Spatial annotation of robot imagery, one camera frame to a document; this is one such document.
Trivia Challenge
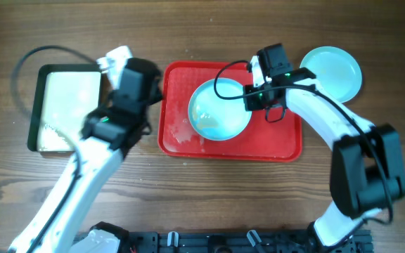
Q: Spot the light blue plate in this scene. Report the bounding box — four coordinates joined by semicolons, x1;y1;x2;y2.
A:
300;46;363;103
188;78;252;141

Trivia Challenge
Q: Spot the light blue plate top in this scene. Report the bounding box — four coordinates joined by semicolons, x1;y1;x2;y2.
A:
300;46;363;103

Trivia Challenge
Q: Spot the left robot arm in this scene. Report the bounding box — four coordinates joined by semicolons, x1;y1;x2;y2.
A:
8;58;161;252

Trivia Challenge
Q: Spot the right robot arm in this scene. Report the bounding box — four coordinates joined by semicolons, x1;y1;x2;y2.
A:
245;67;405;252

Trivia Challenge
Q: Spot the red plastic tray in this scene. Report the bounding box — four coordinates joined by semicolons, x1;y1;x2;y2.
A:
157;60;302;162

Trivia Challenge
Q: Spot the dark green rectangular basin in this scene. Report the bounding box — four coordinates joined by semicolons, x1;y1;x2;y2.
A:
27;64;103;153

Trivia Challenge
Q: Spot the right black cable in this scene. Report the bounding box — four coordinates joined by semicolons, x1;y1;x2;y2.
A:
212;60;395;226

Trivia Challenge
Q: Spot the black cable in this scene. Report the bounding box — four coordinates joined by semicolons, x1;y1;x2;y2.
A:
11;44;100;117
212;60;395;226

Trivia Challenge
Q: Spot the left black cable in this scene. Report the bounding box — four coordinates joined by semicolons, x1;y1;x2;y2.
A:
11;44;100;117

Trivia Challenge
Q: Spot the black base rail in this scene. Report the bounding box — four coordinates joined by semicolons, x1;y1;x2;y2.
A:
122;230;374;253

